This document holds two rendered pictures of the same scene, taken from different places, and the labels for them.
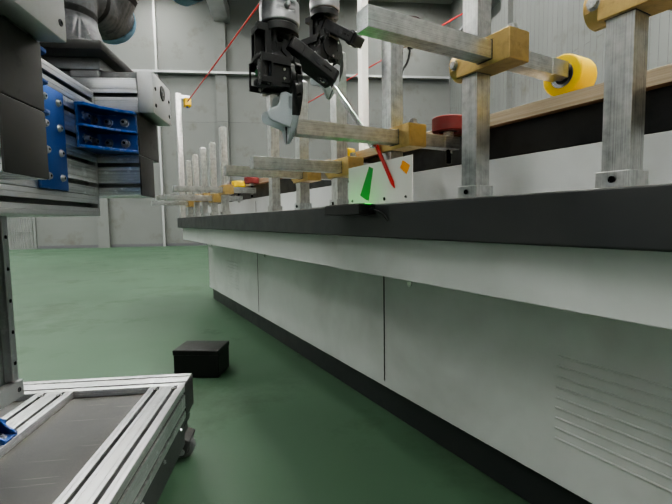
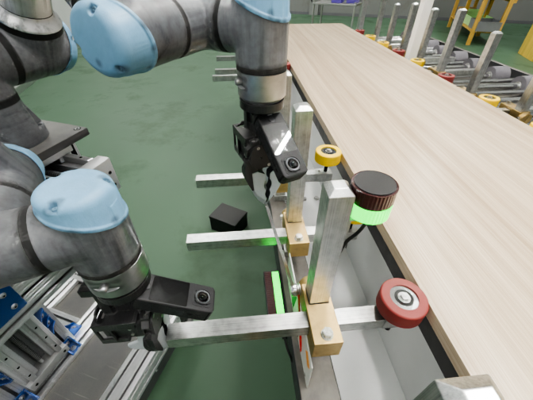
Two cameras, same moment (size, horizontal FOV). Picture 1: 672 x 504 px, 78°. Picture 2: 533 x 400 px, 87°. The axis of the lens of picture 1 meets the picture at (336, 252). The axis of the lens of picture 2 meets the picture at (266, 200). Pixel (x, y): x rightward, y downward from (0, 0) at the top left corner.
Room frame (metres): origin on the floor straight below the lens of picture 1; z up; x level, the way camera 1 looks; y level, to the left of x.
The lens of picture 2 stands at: (0.69, -0.17, 1.35)
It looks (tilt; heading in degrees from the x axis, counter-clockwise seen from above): 40 degrees down; 24
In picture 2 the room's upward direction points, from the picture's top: straight up
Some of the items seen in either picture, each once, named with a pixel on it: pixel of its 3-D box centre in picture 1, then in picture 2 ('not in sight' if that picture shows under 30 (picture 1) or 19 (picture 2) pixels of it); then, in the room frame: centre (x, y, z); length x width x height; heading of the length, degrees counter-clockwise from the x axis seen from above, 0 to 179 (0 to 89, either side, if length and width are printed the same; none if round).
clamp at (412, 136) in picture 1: (399, 140); (319, 312); (0.98, -0.15, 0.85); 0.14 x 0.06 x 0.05; 30
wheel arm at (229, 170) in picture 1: (291, 174); (265, 178); (1.37, 0.14, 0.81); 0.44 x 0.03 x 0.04; 120
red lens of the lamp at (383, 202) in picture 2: not in sight; (373, 189); (1.02, -0.18, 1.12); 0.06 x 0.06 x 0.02
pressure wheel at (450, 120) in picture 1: (448, 140); (395, 312); (1.03, -0.28, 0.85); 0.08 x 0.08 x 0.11
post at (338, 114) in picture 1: (338, 137); (295, 198); (1.22, -0.01, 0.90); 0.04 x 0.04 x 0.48; 30
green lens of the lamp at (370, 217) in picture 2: not in sight; (368, 203); (1.02, -0.18, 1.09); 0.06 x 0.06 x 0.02
